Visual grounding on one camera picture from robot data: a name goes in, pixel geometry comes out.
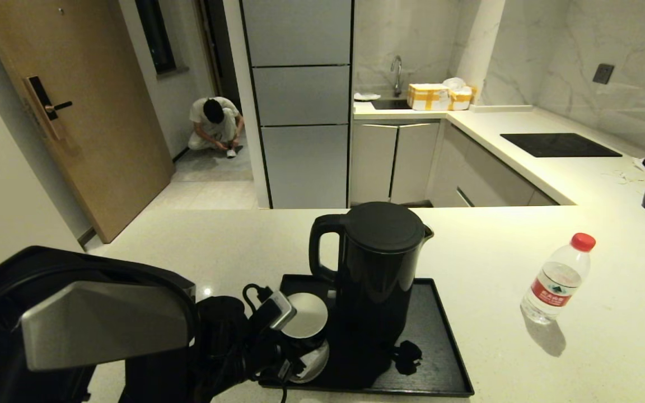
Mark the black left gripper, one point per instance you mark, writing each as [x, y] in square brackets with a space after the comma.
[266, 358]

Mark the clear plastic water bottle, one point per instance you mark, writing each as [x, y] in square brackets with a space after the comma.
[555, 285]

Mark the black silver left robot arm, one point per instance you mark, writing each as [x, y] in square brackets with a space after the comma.
[93, 324]

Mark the black electric kettle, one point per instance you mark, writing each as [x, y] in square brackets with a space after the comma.
[378, 263]

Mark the white saucer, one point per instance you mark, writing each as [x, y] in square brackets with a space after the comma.
[318, 364]

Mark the black rectangular tray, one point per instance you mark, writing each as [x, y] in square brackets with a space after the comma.
[434, 336]

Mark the beige cabinet door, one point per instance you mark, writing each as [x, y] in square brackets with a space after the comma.
[372, 164]
[415, 161]

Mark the person in white clothes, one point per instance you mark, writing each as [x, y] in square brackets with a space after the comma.
[213, 123]

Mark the tall grey fridge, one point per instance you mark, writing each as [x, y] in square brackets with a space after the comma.
[300, 112]

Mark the beige drawer cabinet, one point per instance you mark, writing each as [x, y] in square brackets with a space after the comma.
[485, 175]

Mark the white cloth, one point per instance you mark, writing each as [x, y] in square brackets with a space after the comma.
[366, 96]

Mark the kitchen sink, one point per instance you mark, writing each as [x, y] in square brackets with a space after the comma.
[389, 103]

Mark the cardboard box yellow tape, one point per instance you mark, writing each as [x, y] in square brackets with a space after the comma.
[426, 97]

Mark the chrome faucet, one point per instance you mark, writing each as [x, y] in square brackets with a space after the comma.
[397, 71]

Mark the small box yellow tape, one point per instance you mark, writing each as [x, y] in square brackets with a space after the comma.
[461, 99]

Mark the brown wooden door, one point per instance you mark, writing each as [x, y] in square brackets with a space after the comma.
[87, 112]

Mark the white plastic bag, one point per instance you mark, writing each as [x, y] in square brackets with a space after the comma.
[456, 83]

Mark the black induction cooktop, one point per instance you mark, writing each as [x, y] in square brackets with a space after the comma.
[557, 144]

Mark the dark window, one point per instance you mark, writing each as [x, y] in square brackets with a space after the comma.
[157, 36]

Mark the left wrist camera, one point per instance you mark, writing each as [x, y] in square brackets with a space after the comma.
[276, 310]

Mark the grey wall socket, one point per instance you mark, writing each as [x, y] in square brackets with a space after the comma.
[603, 74]

